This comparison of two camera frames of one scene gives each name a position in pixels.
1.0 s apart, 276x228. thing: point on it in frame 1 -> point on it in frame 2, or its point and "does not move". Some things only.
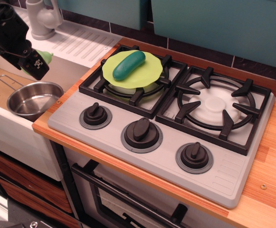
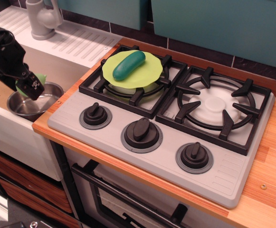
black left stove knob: [95, 117] does not move
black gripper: [7, 34] -> [3, 53]
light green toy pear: [47, 56] -> [42, 78]
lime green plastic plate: [148, 73] does not move
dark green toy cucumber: [130, 63] does not move
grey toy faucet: [43, 21] does not move
